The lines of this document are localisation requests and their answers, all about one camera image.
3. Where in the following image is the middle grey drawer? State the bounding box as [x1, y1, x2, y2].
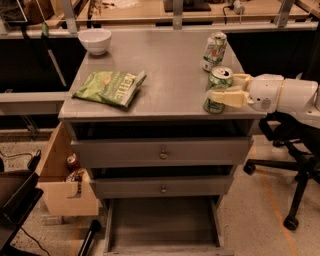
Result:
[90, 175, 233, 199]

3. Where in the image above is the black equipment at left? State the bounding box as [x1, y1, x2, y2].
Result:
[0, 151, 43, 256]

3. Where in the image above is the open bottom drawer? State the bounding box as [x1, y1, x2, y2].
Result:
[103, 197, 235, 256]

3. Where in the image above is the red can in box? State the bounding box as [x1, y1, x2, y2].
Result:
[66, 155, 80, 171]

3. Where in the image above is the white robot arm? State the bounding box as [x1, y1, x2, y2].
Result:
[206, 74, 320, 128]

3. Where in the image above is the top grey drawer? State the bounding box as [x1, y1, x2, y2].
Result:
[71, 137, 253, 168]

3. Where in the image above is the green chip bag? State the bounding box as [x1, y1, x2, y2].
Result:
[72, 71, 147, 108]

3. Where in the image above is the white green soda can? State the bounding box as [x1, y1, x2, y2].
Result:
[202, 31, 227, 72]

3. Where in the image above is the black office chair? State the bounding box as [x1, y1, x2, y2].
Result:
[243, 112, 320, 231]

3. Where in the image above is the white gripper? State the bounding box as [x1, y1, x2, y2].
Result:
[206, 74, 284, 113]

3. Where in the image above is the white bowl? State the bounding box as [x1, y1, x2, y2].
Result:
[78, 28, 112, 55]

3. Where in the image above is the grey drawer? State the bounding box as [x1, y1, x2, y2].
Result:
[90, 175, 233, 199]
[71, 137, 253, 168]

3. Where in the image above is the grey drawer cabinet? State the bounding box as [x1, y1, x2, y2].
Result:
[58, 29, 268, 256]

